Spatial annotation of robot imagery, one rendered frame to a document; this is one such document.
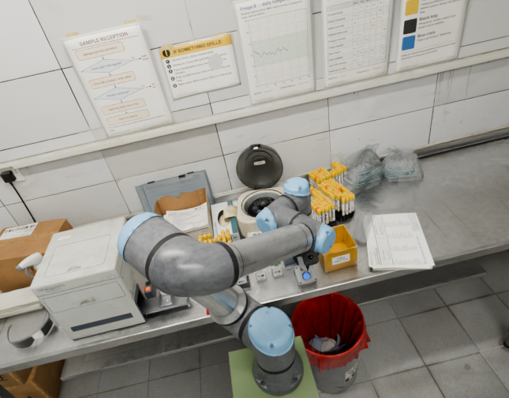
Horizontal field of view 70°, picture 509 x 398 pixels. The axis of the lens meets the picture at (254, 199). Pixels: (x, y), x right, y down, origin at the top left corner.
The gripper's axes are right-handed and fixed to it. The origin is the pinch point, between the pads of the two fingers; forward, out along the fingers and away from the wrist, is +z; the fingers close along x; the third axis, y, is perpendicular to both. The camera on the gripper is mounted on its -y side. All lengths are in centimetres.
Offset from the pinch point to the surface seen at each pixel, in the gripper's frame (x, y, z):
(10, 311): 118, 24, 10
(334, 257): -11.8, 7.3, 5.4
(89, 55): 60, 66, -68
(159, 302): 54, 7, 6
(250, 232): 16.2, 33.5, 7.0
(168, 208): 52, 62, 5
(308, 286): -0.4, 3.0, 12.4
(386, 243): -34.9, 13.4, 11.1
